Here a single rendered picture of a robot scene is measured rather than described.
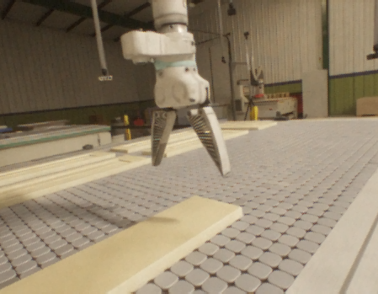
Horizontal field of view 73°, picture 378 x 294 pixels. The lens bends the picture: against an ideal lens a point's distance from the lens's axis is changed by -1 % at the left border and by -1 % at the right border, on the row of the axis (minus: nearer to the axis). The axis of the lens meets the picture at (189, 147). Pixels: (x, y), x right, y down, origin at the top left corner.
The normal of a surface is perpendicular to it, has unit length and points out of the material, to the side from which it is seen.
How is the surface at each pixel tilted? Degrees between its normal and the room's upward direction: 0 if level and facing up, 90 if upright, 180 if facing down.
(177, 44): 90
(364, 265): 0
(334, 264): 0
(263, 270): 0
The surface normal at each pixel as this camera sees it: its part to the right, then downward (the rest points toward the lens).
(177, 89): -0.68, 0.24
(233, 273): -0.11, -0.98
